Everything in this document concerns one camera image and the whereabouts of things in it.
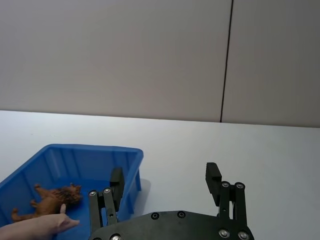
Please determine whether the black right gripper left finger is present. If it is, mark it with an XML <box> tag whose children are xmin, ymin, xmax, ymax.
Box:
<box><xmin>88</xmin><ymin>167</ymin><xmax>125</xmax><ymax>229</ymax></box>

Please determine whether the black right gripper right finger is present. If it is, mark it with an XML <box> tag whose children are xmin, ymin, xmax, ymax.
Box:
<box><xmin>205</xmin><ymin>162</ymin><xmax>248</xmax><ymax>225</ymax></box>

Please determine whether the brown toy lion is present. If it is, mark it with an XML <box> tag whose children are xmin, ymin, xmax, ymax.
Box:
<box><xmin>10</xmin><ymin>182</ymin><xmax>84</xmax><ymax>223</ymax></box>

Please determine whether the blue plastic bin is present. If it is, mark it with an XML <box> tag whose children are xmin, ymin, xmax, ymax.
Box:
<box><xmin>0</xmin><ymin>143</ymin><xmax>145</xmax><ymax>240</ymax></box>

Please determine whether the person's hand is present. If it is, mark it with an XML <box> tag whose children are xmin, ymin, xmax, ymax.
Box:
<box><xmin>0</xmin><ymin>203</ymin><xmax>81</xmax><ymax>240</ymax></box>

